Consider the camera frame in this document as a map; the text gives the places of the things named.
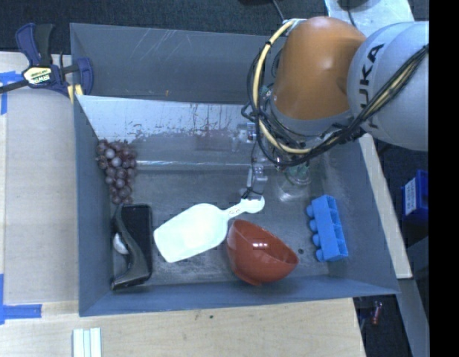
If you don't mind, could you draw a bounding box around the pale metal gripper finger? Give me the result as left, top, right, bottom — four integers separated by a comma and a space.
253, 173, 269, 200
239, 164, 257, 201

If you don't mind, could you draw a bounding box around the clear glass cup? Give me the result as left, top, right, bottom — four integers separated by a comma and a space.
275, 161, 313, 203

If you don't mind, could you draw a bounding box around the grey metal bin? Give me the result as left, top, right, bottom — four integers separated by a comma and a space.
68, 22, 402, 318

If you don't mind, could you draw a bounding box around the red-brown bowl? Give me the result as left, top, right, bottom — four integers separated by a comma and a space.
225, 219, 301, 287

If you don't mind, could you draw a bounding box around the white plastic scoop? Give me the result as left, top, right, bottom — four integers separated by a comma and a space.
153, 195, 266, 264

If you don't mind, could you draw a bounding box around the blue toy building block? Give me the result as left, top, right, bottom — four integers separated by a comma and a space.
306, 194, 350, 263

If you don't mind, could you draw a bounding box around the purple toy grape bunch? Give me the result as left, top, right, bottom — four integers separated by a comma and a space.
94, 138, 139, 205

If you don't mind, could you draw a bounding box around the small white round object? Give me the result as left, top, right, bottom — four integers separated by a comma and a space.
112, 233, 130, 256

